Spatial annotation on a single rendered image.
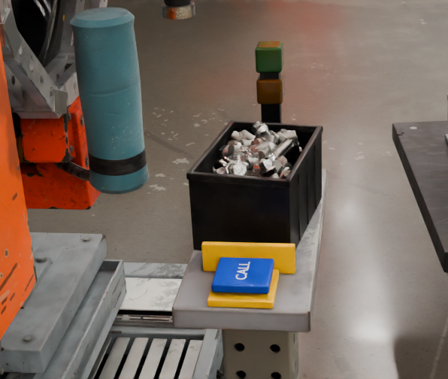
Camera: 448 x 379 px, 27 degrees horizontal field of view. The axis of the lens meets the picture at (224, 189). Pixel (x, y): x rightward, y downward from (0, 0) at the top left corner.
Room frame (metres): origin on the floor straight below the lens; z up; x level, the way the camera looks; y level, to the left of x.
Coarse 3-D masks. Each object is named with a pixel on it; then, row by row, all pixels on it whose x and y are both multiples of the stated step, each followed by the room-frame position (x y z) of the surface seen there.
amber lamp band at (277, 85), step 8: (256, 80) 1.37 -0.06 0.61; (264, 80) 1.36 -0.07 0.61; (272, 80) 1.36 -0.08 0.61; (280, 80) 1.36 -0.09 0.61; (256, 88) 1.37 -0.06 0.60; (264, 88) 1.36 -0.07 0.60; (272, 88) 1.36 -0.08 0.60; (280, 88) 1.36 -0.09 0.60; (264, 96) 1.36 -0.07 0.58; (272, 96) 1.36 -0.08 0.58; (280, 96) 1.36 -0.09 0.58; (264, 104) 1.36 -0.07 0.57; (272, 104) 1.36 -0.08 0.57
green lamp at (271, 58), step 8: (256, 48) 1.36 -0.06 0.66; (264, 48) 1.36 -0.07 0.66; (272, 48) 1.36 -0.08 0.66; (280, 48) 1.36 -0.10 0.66; (256, 56) 1.36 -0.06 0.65; (264, 56) 1.36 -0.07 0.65; (272, 56) 1.36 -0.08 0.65; (280, 56) 1.36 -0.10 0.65; (256, 64) 1.36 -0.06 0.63; (264, 64) 1.36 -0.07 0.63; (272, 64) 1.36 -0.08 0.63; (280, 64) 1.36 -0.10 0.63; (264, 72) 1.36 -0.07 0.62; (272, 72) 1.36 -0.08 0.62
